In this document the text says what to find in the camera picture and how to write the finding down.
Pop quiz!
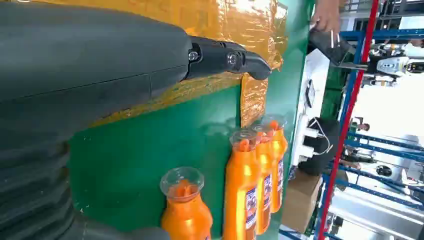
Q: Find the black bag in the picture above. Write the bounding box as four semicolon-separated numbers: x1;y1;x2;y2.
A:
298;116;342;176

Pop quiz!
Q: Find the white power strip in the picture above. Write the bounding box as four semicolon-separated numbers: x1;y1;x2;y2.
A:
291;114;311;167

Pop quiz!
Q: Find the white charger plug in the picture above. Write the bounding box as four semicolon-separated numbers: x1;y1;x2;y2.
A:
299;145;315;159
304;127;321;139

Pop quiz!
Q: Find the white table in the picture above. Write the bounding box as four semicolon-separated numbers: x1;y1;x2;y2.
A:
291;47;332;173

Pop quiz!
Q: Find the orange drink bottle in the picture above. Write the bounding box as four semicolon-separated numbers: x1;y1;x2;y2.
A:
159;166;214;240
222;129;261;240
250;123;275;236
261;114;289;215

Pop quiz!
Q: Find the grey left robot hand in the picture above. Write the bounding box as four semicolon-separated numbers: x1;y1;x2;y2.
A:
0;0;273;240

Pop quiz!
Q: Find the brown cardboard box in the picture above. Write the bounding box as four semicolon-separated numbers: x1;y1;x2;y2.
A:
281;168;324;234

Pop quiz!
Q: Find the blue metal rack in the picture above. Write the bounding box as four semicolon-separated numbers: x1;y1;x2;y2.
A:
311;28;424;240

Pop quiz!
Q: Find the red metal pole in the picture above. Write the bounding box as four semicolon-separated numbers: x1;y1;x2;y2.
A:
317;0;380;240

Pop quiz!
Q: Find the black smartphone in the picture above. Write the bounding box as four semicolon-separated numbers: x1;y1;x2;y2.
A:
305;79;316;109

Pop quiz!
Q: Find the green table mat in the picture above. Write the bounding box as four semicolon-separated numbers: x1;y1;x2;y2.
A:
67;0;316;240

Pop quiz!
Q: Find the person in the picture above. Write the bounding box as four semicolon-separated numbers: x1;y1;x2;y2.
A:
311;0;342;34

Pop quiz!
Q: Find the black tablet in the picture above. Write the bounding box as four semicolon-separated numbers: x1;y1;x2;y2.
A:
308;28;357;67

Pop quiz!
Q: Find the yellow plastic sheet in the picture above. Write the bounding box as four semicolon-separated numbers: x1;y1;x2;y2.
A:
33;0;288;129

